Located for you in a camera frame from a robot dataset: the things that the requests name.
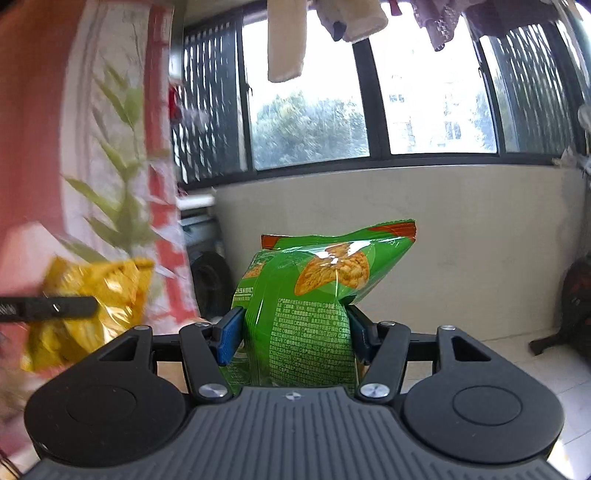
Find yellow snack bag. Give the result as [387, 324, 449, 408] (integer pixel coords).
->
[21, 257, 155, 374]

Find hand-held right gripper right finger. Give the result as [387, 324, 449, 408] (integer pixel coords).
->
[345, 305, 493, 401]

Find black framed window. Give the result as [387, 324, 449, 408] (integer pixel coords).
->
[172, 0, 591, 188]

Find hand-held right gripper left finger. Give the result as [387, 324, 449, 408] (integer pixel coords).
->
[96, 305, 245, 401]

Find blue grey hanging garment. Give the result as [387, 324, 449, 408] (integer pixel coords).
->
[316, 0, 348, 42]

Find black exercise bike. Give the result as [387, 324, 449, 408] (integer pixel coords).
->
[529, 257, 591, 357]

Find crumpled white cloth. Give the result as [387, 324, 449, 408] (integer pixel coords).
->
[551, 147, 591, 177]

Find dark hanging garment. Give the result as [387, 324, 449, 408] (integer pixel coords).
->
[462, 0, 571, 35]

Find green snack bag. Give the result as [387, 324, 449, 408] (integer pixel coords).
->
[229, 220, 417, 397]

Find bamboo print curtain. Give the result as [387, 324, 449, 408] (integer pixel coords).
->
[0, 0, 202, 469]

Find purple patterned hanging garment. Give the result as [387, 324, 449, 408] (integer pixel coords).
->
[412, 0, 468, 52]

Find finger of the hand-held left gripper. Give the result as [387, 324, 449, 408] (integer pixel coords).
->
[0, 296, 99, 323]

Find long beige hanging towel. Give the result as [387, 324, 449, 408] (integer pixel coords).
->
[267, 0, 308, 84]

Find grey washing machine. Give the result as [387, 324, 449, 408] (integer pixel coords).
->
[178, 194, 235, 321]

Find short beige hanging cloth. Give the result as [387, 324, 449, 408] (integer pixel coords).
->
[342, 0, 389, 44]

